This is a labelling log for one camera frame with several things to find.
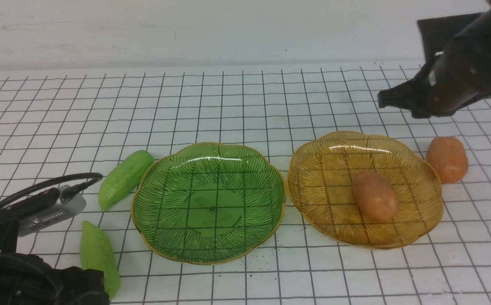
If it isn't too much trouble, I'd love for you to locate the amber glass plate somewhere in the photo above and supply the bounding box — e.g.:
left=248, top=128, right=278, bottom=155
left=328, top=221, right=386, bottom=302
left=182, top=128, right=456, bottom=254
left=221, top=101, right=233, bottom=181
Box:
left=287, top=131, right=444, bottom=249

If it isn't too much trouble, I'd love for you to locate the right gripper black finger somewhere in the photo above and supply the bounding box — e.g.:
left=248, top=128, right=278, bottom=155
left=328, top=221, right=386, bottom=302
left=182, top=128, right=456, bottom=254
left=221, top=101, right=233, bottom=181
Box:
left=378, top=78, right=428, bottom=111

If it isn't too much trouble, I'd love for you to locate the green cucumber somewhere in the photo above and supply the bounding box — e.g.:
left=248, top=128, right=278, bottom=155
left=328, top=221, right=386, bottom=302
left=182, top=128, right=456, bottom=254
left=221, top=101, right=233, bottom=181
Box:
left=98, top=150, right=154, bottom=212
left=79, top=221, right=121, bottom=300

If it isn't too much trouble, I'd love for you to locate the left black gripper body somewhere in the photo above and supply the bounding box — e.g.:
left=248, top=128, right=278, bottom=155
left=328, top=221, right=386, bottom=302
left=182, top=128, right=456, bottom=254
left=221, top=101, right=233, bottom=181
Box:
left=0, top=209, right=110, bottom=305

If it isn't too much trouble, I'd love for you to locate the green glass plate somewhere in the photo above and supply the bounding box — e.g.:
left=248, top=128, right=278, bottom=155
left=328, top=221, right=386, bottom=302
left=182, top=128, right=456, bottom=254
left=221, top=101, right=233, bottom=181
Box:
left=130, top=142, right=287, bottom=265

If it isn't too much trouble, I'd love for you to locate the potato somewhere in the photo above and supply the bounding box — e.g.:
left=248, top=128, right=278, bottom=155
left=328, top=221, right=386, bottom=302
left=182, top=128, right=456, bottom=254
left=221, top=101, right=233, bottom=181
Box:
left=426, top=136, right=469, bottom=185
left=351, top=171, right=400, bottom=222

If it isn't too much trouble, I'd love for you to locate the black camera cable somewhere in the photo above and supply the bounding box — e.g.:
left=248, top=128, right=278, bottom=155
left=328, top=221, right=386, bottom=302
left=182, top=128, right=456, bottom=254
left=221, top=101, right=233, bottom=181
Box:
left=0, top=172, right=104, bottom=233

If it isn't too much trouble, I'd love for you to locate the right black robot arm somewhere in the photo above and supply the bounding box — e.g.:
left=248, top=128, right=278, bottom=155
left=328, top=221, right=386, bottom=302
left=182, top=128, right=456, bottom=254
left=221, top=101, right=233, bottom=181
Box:
left=378, top=0, right=491, bottom=119

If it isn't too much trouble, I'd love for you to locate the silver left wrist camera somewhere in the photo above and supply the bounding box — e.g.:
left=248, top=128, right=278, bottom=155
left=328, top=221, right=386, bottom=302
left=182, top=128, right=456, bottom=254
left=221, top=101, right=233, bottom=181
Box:
left=10, top=185, right=87, bottom=237

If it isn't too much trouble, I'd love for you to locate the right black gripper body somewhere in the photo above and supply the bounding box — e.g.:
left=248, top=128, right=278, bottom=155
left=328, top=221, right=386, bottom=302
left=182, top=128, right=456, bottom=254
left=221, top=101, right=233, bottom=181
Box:
left=411, top=25, right=491, bottom=119

